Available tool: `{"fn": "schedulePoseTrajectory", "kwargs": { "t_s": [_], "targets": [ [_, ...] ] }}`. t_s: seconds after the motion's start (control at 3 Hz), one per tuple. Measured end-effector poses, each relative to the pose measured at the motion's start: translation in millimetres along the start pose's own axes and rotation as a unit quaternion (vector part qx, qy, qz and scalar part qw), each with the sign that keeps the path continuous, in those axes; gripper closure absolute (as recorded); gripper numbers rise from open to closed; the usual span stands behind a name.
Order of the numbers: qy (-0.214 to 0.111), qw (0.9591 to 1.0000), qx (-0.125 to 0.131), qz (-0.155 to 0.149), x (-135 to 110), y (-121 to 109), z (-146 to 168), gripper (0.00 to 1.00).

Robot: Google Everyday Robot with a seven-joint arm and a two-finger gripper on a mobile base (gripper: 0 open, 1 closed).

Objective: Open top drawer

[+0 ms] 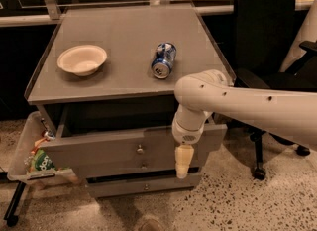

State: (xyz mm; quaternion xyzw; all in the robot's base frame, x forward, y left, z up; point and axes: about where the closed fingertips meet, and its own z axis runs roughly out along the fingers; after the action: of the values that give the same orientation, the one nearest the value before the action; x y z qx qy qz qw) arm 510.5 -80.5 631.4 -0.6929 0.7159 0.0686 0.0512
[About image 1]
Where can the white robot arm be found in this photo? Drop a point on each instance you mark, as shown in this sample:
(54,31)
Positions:
(204,91)

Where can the grey top drawer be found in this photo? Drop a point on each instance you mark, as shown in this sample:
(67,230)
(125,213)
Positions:
(98,133)

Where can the white paper bowl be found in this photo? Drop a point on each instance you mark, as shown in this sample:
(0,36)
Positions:
(82,60)

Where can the clear plastic side bin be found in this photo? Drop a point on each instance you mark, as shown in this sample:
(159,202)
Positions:
(19,167)

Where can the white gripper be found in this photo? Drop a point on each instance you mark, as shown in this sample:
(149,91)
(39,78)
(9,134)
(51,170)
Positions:
(184,135)

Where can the grey bottom drawer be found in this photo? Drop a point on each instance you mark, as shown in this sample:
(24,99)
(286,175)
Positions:
(142,185)

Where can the black stand leg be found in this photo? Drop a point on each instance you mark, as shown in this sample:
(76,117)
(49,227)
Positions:
(10,217)

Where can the grey drawer cabinet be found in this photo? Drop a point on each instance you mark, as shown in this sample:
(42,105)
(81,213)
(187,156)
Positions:
(130,36)

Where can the grey drawer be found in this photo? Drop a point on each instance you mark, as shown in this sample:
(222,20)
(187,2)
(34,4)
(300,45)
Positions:
(137,164)
(142,185)
(98,133)

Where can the black office chair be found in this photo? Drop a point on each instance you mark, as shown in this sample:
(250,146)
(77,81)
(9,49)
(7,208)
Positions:
(266,99)

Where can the grey middle drawer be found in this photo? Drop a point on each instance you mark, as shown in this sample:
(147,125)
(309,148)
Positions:
(137,164)

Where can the blue soda can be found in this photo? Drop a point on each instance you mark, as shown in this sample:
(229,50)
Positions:
(164,59)

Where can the metal wall rail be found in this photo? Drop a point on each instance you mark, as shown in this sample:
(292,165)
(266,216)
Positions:
(33,20)

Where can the green snack bag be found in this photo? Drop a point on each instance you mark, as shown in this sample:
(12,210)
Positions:
(40,161)

